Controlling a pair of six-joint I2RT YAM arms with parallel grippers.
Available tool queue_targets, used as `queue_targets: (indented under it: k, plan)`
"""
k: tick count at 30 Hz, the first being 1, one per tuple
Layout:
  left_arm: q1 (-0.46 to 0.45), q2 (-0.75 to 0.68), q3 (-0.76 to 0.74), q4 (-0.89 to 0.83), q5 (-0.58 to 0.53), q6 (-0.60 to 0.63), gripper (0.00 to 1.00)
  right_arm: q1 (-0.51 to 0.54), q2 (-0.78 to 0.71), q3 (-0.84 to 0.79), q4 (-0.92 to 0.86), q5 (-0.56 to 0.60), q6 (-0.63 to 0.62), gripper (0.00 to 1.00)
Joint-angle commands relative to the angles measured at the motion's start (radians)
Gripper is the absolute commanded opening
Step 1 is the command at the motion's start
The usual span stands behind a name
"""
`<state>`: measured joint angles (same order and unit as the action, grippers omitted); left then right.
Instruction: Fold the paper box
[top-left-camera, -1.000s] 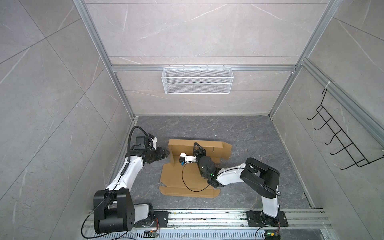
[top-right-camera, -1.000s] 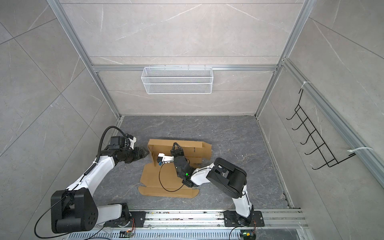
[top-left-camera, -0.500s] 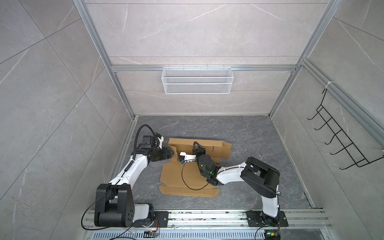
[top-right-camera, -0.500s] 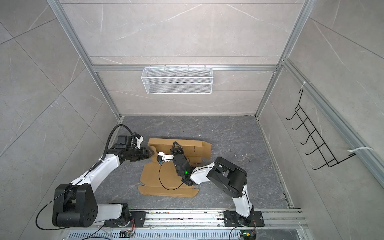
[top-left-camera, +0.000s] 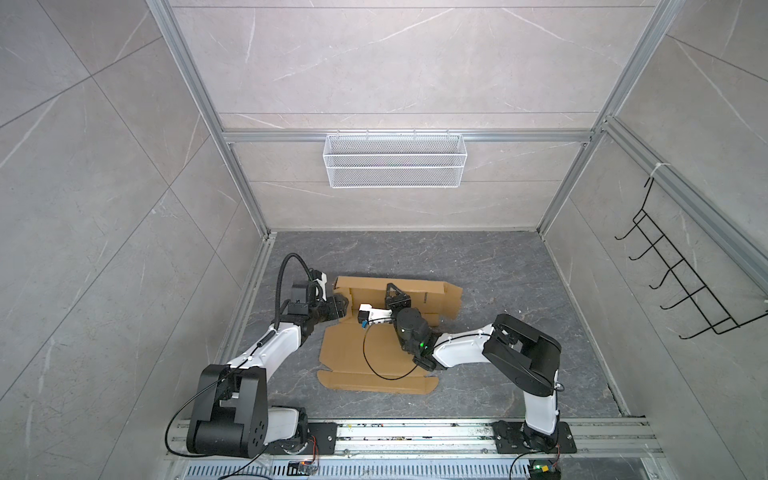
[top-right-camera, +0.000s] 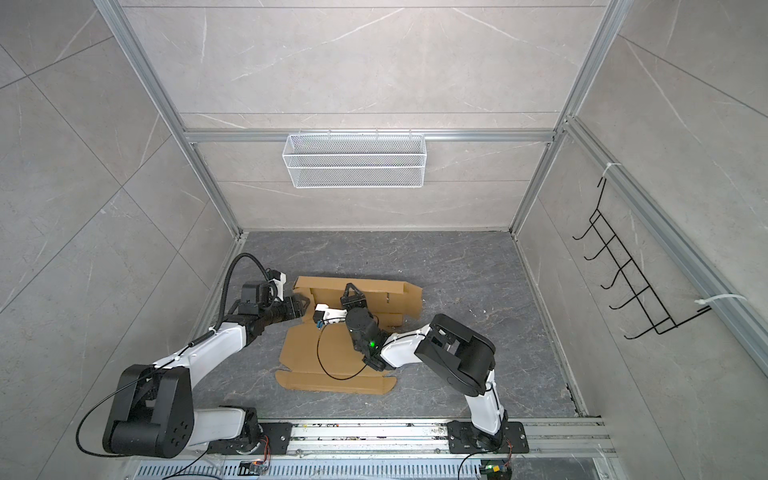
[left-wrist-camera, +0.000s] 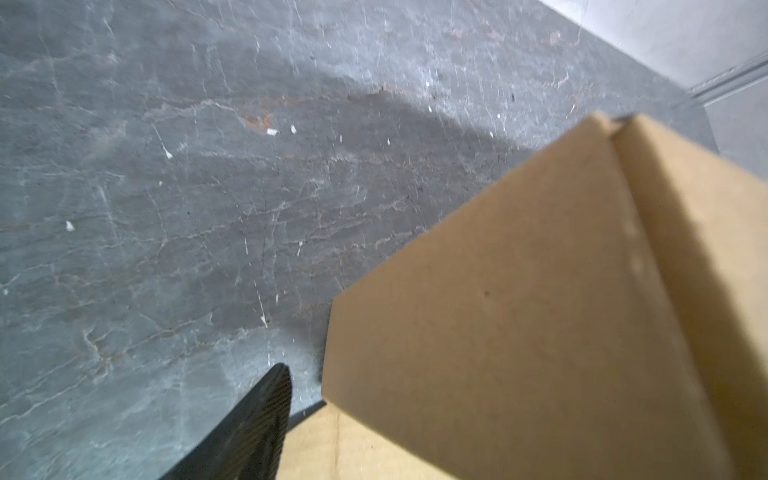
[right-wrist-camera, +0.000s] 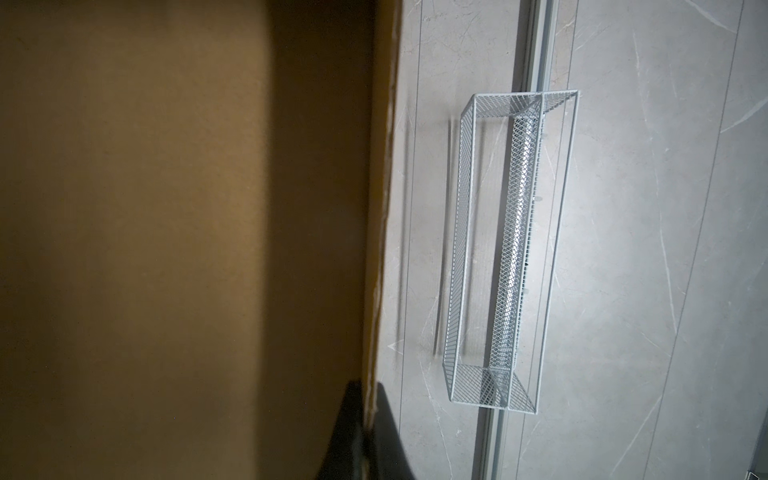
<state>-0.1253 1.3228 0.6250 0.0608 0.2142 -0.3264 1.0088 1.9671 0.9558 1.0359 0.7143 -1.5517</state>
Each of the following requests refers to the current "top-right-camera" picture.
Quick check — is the brown cardboard box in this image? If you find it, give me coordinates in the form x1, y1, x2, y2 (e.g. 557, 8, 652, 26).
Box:
275, 276, 422, 395

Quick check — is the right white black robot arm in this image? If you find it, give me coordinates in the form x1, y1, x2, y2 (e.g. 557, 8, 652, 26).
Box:
340, 283, 507, 445

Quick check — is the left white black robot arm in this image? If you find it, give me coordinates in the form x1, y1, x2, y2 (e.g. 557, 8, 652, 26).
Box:
102, 294, 310, 458

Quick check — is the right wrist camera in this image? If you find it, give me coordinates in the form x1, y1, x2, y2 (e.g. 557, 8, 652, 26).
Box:
313, 304, 347, 329

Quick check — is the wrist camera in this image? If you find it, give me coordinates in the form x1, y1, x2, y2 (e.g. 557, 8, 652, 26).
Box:
240, 269, 287, 309
313, 304, 347, 329

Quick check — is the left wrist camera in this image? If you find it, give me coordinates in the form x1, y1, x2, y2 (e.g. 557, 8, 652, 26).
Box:
240, 269, 287, 309

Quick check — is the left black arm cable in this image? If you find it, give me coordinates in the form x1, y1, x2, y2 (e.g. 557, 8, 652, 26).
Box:
74, 252, 271, 458

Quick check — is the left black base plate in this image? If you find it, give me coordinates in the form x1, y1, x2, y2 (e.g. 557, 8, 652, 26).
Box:
208, 422, 293, 455

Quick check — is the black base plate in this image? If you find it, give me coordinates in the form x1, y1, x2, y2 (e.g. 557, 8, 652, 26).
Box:
446, 420, 530, 455
208, 422, 293, 455

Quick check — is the white wire mesh basket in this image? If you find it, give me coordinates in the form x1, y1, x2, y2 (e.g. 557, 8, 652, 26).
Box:
282, 133, 428, 189

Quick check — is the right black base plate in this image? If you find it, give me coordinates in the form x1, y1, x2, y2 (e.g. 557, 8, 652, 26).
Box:
446, 420, 530, 455

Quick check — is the white cable duct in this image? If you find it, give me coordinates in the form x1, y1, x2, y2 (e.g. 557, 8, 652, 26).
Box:
131, 458, 481, 479

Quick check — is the aluminium mounting rail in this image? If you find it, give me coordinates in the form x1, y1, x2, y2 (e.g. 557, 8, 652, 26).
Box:
116, 416, 619, 460

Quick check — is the black wire hook rack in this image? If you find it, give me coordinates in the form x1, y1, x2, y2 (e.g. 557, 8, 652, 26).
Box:
572, 178, 713, 341

